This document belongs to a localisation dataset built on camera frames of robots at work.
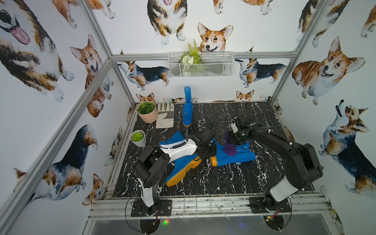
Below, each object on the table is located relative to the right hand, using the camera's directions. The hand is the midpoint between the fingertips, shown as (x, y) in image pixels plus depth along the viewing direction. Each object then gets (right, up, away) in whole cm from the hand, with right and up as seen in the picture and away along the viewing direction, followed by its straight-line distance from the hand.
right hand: (226, 140), depth 89 cm
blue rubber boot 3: (-26, -13, -6) cm, 30 cm away
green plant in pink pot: (-54, +20, +15) cm, 59 cm away
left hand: (-5, -7, -1) cm, 9 cm away
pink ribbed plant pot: (-51, +13, +15) cm, 55 cm away
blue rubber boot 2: (-23, +19, 0) cm, 30 cm away
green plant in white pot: (-54, +2, +1) cm, 54 cm away
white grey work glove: (-42, +13, +22) cm, 49 cm away
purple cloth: (+1, -4, -3) cm, 5 cm away
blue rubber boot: (+11, -8, -1) cm, 13 cm away
